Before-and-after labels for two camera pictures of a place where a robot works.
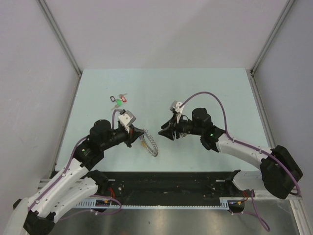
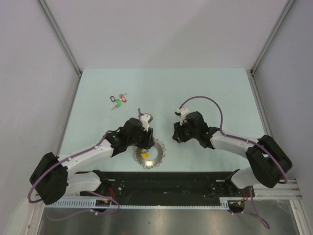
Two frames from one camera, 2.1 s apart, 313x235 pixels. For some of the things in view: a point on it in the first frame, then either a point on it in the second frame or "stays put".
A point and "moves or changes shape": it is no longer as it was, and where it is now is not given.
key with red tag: [121, 95] stays put
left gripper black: [133, 135] → [148, 141]
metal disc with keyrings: [145, 144] moves or changes shape
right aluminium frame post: [288, 5] stays put
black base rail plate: [174, 185] stays put
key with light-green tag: [119, 104] stays put
